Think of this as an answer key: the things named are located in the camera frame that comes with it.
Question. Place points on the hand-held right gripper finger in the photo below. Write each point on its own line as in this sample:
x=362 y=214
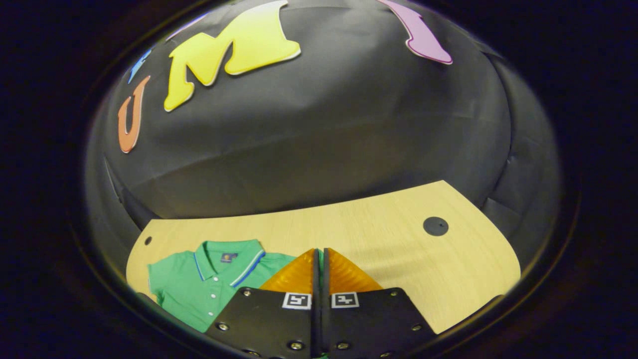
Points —
x=315 y=329
x=325 y=329

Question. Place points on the green T-shirt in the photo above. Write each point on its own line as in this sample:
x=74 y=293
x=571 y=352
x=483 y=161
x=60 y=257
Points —
x=199 y=294

